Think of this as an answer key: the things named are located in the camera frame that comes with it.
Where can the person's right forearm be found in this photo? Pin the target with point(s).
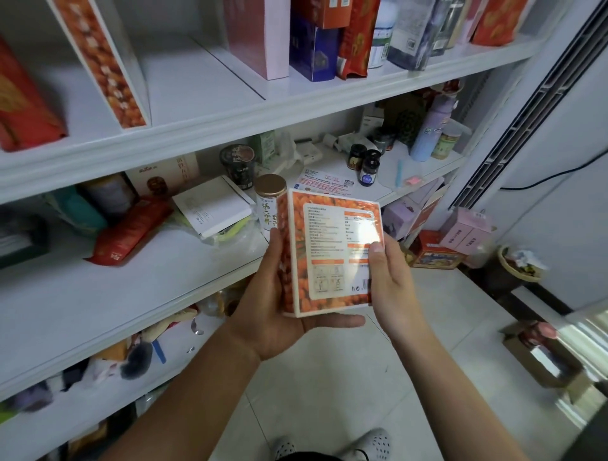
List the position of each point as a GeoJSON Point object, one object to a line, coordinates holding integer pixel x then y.
{"type": "Point", "coordinates": [456, 404]}

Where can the brown cardboard box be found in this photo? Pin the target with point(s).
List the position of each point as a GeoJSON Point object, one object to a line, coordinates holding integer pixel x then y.
{"type": "Point", "coordinates": [518, 359]}

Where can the dark red foil pouches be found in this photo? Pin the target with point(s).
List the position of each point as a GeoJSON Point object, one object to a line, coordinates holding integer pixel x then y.
{"type": "Point", "coordinates": [318, 47]}

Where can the red box white edge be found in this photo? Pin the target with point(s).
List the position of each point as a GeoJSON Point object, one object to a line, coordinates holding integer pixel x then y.
{"type": "Point", "coordinates": [332, 247]}
{"type": "Point", "coordinates": [104, 66]}

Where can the person's left forearm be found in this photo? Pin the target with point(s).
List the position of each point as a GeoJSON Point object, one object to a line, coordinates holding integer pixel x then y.
{"type": "Point", "coordinates": [180, 404]}

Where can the white box brown print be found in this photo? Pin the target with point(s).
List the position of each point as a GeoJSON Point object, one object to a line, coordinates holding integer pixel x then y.
{"type": "Point", "coordinates": [161, 173]}

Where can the small black grey boxes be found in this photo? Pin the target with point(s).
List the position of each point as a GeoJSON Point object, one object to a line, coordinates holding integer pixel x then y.
{"type": "Point", "coordinates": [19, 242]}

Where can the red patterned bag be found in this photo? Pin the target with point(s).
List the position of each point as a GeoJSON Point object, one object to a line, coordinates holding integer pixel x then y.
{"type": "Point", "coordinates": [499, 19]}

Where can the small dark bottle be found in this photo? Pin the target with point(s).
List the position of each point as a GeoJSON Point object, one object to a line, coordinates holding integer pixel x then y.
{"type": "Point", "coordinates": [355, 157]}
{"type": "Point", "coordinates": [369, 169]}

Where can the lavender bottle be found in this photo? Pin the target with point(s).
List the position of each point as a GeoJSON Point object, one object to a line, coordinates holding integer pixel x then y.
{"type": "Point", "coordinates": [432, 128]}

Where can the pink carton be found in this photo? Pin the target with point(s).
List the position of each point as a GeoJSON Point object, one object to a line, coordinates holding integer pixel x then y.
{"type": "Point", "coordinates": [467, 231]}

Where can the dark jar with lid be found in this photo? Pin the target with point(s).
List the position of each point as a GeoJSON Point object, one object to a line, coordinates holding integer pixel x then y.
{"type": "Point", "coordinates": [237, 166]}

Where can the person's left hand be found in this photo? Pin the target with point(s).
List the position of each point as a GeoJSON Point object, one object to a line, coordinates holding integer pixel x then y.
{"type": "Point", "coordinates": [261, 318]}

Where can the person's white shoe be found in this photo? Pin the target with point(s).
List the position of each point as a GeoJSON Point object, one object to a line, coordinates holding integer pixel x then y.
{"type": "Point", "coordinates": [369, 444]}
{"type": "Point", "coordinates": [283, 448]}

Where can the person's right hand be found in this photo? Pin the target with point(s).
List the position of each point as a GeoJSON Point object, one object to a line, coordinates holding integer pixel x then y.
{"type": "Point", "coordinates": [394, 294]}

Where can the colourful flat box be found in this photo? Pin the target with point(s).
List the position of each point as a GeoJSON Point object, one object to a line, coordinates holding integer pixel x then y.
{"type": "Point", "coordinates": [437, 255]}

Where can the small green pack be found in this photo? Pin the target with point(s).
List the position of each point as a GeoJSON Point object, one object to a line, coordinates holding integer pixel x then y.
{"type": "Point", "coordinates": [263, 149]}

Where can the yellow bottle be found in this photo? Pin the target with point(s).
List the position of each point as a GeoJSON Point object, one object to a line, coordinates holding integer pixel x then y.
{"type": "Point", "coordinates": [109, 195]}

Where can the red canister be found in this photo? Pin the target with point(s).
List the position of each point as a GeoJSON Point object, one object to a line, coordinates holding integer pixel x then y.
{"type": "Point", "coordinates": [542, 333]}

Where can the small green jar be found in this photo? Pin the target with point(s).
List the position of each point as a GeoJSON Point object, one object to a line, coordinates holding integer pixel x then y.
{"type": "Point", "coordinates": [449, 141]}

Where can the waste basket with rubbish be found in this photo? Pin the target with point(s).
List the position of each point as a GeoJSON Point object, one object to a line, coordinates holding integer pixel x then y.
{"type": "Point", "coordinates": [522, 266]}

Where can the red pouch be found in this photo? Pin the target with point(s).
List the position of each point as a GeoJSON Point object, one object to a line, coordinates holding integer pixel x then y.
{"type": "Point", "coordinates": [133, 228]}

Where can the teal pouch bag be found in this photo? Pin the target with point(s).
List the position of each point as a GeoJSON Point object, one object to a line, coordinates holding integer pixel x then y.
{"type": "Point", "coordinates": [71, 211]}

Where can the white tub green label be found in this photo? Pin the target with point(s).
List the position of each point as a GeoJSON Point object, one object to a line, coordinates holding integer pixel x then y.
{"type": "Point", "coordinates": [382, 33]}

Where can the white colourful sticker sheet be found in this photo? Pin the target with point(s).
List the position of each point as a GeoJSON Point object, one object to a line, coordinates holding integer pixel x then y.
{"type": "Point", "coordinates": [323, 180]}

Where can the pink blossom box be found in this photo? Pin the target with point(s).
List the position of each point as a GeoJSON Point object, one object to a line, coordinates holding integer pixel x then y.
{"type": "Point", "coordinates": [256, 38]}

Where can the white flat box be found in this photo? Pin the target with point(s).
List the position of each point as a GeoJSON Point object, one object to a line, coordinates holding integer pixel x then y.
{"type": "Point", "coordinates": [214, 204]}

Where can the white metal shelving unit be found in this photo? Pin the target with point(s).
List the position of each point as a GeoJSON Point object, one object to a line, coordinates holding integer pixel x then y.
{"type": "Point", "coordinates": [190, 104]}

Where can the person's black clothing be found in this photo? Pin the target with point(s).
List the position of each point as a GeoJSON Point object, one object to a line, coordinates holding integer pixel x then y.
{"type": "Point", "coordinates": [309, 457]}

